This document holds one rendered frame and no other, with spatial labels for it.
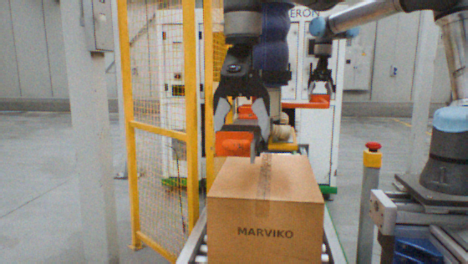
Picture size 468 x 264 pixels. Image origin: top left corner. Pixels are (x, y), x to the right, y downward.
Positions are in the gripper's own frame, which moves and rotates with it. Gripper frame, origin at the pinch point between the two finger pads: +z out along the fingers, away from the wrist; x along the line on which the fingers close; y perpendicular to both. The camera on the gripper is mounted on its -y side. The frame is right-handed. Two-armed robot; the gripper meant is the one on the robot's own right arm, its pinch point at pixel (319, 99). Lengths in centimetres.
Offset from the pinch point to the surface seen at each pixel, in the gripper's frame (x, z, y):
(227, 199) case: -36, 31, 51
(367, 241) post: 26, 69, 2
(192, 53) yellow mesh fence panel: -65, -22, -19
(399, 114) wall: 337, 106, -817
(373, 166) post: 25.9, 30.4, 2.6
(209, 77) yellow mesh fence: -65, -8, -66
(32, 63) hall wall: -789, -28, -816
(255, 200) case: -26, 31, 51
